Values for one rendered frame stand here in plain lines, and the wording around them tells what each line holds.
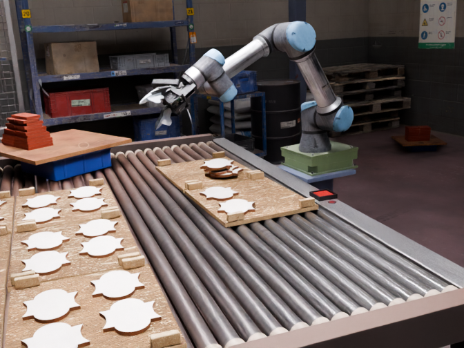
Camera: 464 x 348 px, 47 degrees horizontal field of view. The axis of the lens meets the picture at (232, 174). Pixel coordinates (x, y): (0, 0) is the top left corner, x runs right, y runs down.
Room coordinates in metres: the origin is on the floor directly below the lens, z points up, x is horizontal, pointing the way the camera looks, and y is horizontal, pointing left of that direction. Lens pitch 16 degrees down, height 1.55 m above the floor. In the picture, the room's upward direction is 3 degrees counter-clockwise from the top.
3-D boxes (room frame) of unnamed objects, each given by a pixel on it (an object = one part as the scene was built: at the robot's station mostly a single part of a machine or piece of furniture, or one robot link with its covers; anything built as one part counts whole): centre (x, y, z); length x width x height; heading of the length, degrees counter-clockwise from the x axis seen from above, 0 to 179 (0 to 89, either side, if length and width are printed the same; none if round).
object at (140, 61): (6.35, 1.01, 1.16); 0.60 x 0.40 x 0.15; 119
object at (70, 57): (6.09, 1.72, 1.26); 0.49 x 0.38 x 0.34; 122
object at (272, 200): (1.87, -0.05, 0.93); 0.41 x 0.35 x 0.02; 23
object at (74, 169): (2.45, 0.78, 0.97); 0.31 x 0.31 x 0.10; 48
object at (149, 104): (6.46, 0.81, 0.76); 0.50 x 0.36 x 0.24; 122
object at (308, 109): (2.45, -0.39, 1.13); 0.13 x 0.12 x 0.14; 34
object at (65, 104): (6.06, 1.71, 0.78); 0.66 x 0.45 x 0.28; 116
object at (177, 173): (2.26, 0.11, 0.93); 0.41 x 0.35 x 0.02; 22
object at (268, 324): (1.88, 0.22, 0.90); 1.95 x 0.05 x 0.05; 19
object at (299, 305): (1.91, 0.13, 0.90); 1.95 x 0.05 x 0.05; 19
